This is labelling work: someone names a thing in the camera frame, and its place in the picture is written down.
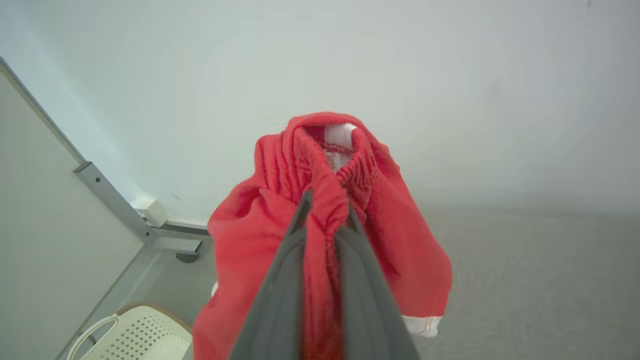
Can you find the white plastic wall box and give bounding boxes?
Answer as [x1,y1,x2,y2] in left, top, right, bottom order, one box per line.
[131,195,169,228]

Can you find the cream perforated laundry basket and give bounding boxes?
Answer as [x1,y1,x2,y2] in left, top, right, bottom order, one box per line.
[66,302,194,360]

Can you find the grey partition panel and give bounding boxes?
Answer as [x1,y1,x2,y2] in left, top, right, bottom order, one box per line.
[0,57,146,360]

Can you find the red shorts with white stripe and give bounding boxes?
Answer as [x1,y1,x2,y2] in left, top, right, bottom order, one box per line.
[192,111,453,360]

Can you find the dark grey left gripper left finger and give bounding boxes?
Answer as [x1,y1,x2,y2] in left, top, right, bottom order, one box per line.
[227,190,313,360]

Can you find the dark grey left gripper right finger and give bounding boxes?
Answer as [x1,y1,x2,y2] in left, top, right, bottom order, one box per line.
[334,202,421,360]

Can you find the black white skirting board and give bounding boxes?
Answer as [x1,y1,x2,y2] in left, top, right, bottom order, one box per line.
[162,218,211,236]

